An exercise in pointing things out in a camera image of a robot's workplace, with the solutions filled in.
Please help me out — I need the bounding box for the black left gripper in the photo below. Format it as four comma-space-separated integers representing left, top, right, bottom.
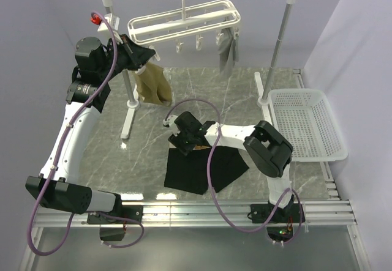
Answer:
99, 34, 156, 81

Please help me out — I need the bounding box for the black underwear beige waistband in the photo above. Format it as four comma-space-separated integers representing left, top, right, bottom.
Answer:
164, 146, 249, 195

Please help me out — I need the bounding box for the khaki underwear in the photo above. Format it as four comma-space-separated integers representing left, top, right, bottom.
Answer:
134, 62, 172, 106

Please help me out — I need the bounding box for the white clip hanger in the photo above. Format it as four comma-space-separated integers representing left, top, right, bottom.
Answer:
127, 0, 241, 53

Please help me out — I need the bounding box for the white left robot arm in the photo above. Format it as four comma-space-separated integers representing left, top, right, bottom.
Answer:
25, 34, 156, 223

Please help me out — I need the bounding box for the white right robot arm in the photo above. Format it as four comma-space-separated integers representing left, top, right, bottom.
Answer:
163, 111, 294, 222

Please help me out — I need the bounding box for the grey hanging underwear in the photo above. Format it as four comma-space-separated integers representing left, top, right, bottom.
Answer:
218, 28, 239, 77

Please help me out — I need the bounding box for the white plastic basket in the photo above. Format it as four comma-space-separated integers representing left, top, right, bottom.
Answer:
268, 88, 348, 162

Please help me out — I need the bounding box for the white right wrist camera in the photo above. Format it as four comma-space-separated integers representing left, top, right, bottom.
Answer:
162, 115, 181, 136

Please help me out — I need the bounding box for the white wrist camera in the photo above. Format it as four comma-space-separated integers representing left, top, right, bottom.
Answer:
89, 11, 120, 35
162, 115, 181, 136

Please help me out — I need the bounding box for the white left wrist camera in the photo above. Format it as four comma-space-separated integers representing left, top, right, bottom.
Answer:
89, 11, 120, 35

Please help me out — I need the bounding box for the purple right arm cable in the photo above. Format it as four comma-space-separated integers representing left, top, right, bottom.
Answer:
165, 98, 307, 247

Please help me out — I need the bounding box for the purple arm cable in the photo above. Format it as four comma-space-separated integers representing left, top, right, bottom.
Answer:
165, 98, 307, 247
26, 10, 145, 256

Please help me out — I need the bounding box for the aluminium mounting rail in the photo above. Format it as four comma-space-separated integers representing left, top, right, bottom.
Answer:
33, 200, 356, 228

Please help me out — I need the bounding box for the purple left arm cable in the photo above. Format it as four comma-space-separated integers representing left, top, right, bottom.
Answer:
26, 10, 145, 256

